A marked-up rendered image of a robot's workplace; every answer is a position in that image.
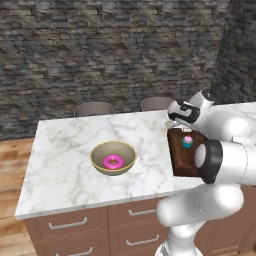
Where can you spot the grey-brown chair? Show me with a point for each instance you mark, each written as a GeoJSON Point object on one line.
{"type": "Point", "coordinates": [155, 104]}
{"type": "Point", "coordinates": [93, 109]}

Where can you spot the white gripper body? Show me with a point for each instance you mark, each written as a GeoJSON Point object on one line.
{"type": "Point", "coordinates": [186, 129]}

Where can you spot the brown wooden tray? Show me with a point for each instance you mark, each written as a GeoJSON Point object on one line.
{"type": "Point", "coordinates": [181, 160]}

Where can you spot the pink donut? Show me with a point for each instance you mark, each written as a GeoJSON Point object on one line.
{"type": "Point", "coordinates": [107, 162]}

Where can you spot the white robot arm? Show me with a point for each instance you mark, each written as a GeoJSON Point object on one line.
{"type": "Point", "coordinates": [213, 203]}

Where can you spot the pink and teal cupcake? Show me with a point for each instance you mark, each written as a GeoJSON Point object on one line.
{"type": "Point", "coordinates": [187, 142]}

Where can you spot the brown drawer front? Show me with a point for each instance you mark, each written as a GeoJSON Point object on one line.
{"type": "Point", "coordinates": [116, 243]}
{"type": "Point", "coordinates": [46, 248]}
{"type": "Point", "coordinates": [120, 211]}
{"type": "Point", "coordinates": [36, 230]}

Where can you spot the beige bowl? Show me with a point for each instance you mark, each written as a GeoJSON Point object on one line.
{"type": "Point", "coordinates": [100, 156]}

